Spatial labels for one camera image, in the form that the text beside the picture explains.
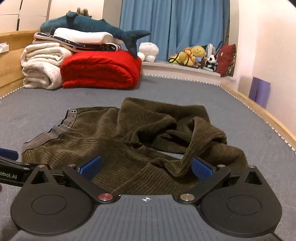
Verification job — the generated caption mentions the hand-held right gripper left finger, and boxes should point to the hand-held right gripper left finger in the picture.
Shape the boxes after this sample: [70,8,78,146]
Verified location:
[27,156,121,206]

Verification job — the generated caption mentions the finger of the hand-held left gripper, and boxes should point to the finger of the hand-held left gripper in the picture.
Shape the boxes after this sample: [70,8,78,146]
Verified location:
[0,148,38,171]

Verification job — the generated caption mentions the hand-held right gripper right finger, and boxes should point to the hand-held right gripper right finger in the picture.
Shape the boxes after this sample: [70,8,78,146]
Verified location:
[177,157,265,206]

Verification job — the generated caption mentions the olive green ribbed pants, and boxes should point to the olive green ribbed pants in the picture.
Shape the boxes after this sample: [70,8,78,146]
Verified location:
[21,97,249,198]

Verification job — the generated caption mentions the grey quilted mattress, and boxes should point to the grey quilted mattress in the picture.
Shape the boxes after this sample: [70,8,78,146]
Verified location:
[0,74,296,241]

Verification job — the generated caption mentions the cream folded blanket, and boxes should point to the cream folded blanket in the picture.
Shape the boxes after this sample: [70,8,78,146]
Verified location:
[20,44,75,90]

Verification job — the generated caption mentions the red folded blanket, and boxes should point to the red folded blanket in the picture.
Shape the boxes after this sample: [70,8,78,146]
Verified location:
[60,50,142,90]

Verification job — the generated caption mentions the white window sill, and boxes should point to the white window sill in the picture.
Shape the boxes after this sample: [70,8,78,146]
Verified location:
[141,60,236,81]

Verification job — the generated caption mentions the panda plush toy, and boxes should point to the panda plush toy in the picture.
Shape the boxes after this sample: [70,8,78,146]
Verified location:
[205,54,219,70]

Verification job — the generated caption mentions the dark red cushion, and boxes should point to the dark red cushion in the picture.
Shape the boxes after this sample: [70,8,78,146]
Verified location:
[216,44,237,77]

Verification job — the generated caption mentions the yellow plush toy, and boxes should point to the yellow plush toy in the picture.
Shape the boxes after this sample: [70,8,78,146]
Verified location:
[191,46,207,59]
[168,51,197,67]

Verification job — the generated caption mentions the dark striped folded cloth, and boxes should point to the dark striped folded cloth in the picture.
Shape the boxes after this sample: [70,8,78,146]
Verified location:
[32,32,122,53]

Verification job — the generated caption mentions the white plush toy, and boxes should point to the white plush toy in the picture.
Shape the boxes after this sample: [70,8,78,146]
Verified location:
[137,42,159,62]

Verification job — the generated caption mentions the white folded cloth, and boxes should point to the white folded cloth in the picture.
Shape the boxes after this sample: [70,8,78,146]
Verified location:
[53,28,124,46]

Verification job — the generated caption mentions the white wardrobe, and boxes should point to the white wardrobe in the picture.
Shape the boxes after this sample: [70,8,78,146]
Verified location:
[0,0,107,32]

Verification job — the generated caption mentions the blue shark plush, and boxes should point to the blue shark plush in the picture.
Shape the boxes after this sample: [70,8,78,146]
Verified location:
[40,11,152,60]

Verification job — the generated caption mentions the blue curtain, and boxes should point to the blue curtain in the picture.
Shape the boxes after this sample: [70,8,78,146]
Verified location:
[120,0,231,62]

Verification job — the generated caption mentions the brown plush toy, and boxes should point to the brown plush toy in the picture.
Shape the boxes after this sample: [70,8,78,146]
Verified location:
[76,8,92,18]

